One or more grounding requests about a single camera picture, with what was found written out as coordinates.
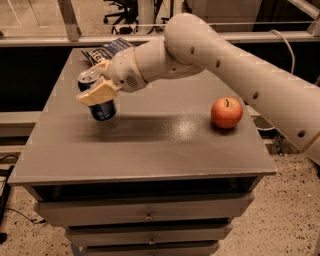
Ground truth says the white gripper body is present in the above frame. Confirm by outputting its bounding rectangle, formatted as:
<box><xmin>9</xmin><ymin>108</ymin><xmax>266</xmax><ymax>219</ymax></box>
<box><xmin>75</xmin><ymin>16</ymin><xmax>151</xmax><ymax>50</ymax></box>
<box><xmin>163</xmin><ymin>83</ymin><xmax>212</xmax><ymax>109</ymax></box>
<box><xmin>107</xmin><ymin>49</ymin><xmax>147</xmax><ymax>93</ymax></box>

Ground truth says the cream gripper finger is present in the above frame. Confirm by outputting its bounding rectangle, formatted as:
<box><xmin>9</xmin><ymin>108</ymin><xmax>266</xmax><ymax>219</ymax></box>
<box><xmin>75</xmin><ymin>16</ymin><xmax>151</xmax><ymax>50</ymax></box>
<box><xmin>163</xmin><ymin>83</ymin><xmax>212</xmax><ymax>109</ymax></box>
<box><xmin>76</xmin><ymin>79</ymin><xmax>121</xmax><ymax>106</ymax></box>
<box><xmin>93</xmin><ymin>59</ymin><xmax>110</xmax><ymax>74</ymax></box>

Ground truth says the blue pepsi can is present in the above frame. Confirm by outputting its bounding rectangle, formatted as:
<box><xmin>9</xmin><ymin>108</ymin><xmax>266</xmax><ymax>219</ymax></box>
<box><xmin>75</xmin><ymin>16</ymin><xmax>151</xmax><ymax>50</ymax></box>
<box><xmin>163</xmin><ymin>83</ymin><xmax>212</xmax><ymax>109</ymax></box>
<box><xmin>76</xmin><ymin>69</ymin><xmax>117</xmax><ymax>121</ymax></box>

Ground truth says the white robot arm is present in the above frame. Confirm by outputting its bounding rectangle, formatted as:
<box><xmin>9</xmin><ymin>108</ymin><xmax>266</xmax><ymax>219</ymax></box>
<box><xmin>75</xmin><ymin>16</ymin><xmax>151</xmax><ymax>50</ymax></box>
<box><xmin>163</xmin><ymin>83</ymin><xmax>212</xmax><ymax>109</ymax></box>
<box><xmin>77</xmin><ymin>13</ymin><xmax>320</xmax><ymax>164</ymax></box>

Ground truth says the red apple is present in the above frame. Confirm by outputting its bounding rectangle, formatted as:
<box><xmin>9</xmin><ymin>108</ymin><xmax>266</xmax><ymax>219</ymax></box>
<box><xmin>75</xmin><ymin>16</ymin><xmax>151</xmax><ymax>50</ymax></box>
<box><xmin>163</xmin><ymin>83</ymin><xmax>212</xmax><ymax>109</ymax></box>
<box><xmin>211</xmin><ymin>97</ymin><xmax>243</xmax><ymax>129</ymax></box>

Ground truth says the blue chip bag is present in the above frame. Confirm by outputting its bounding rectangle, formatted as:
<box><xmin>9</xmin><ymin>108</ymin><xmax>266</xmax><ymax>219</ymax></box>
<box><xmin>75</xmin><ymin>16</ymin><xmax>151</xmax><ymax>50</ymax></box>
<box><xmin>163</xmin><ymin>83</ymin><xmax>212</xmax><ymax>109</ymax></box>
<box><xmin>82</xmin><ymin>38</ymin><xmax>132</xmax><ymax>65</ymax></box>

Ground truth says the black office chair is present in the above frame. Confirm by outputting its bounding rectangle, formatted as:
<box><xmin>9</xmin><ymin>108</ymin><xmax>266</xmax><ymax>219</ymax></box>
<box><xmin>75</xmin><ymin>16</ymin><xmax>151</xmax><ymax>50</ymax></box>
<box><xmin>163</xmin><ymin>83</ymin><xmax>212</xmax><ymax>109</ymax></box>
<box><xmin>103</xmin><ymin>0</ymin><xmax>139</xmax><ymax>35</ymax></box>

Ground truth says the grey drawer cabinet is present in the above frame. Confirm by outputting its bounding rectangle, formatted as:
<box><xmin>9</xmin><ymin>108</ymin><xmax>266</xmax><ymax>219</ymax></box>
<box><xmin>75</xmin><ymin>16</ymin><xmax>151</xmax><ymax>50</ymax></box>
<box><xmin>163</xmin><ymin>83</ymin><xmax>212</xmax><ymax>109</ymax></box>
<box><xmin>7</xmin><ymin>44</ymin><xmax>278</xmax><ymax>256</ymax></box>

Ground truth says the top grey drawer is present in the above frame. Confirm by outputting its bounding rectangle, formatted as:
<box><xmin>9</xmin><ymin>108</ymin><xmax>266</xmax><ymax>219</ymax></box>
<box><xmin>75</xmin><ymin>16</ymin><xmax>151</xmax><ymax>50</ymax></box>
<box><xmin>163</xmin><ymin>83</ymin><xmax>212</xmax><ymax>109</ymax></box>
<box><xmin>34</xmin><ymin>193</ymin><xmax>254</xmax><ymax>227</ymax></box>

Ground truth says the grey drawer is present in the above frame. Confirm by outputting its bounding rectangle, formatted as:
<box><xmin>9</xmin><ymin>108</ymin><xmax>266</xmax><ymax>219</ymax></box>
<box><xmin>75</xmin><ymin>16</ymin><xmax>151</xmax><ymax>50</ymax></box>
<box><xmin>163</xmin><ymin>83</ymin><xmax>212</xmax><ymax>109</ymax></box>
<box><xmin>34</xmin><ymin>193</ymin><xmax>254</xmax><ymax>227</ymax></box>
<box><xmin>66</xmin><ymin>223</ymin><xmax>232</xmax><ymax>247</ymax></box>
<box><xmin>84</xmin><ymin>242</ymin><xmax>219</xmax><ymax>256</ymax></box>

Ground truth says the middle grey drawer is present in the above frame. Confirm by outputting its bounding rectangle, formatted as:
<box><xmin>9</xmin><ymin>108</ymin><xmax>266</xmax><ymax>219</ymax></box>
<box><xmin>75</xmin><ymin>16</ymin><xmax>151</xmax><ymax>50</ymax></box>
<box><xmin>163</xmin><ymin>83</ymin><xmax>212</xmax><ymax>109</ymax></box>
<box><xmin>66</xmin><ymin>223</ymin><xmax>232</xmax><ymax>247</ymax></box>

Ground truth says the bottom grey drawer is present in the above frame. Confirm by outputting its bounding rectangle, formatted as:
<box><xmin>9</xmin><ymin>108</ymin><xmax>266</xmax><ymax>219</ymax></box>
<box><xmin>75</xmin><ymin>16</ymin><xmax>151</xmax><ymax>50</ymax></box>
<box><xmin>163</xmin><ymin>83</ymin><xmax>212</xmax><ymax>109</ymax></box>
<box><xmin>84</xmin><ymin>242</ymin><xmax>219</xmax><ymax>256</ymax></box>

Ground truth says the metal window rail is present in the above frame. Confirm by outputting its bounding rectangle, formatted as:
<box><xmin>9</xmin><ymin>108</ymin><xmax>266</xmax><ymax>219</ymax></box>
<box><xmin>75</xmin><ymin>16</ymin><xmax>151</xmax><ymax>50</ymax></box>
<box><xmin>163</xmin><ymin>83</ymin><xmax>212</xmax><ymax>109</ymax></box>
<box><xmin>0</xmin><ymin>31</ymin><xmax>320</xmax><ymax>48</ymax></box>

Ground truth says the black floor cable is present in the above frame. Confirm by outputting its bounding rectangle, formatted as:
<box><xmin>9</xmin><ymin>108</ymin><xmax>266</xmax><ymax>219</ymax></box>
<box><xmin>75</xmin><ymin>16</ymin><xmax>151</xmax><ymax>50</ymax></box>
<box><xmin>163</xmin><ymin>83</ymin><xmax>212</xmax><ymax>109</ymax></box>
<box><xmin>4</xmin><ymin>207</ymin><xmax>47</xmax><ymax>225</ymax></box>

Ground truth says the white cable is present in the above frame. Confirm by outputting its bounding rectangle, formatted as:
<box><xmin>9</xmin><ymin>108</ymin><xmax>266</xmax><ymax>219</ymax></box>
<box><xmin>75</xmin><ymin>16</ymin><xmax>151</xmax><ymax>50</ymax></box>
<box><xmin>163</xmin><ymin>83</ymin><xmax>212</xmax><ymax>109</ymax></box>
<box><xmin>269</xmin><ymin>29</ymin><xmax>296</xmax><ymax>75</ymax></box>

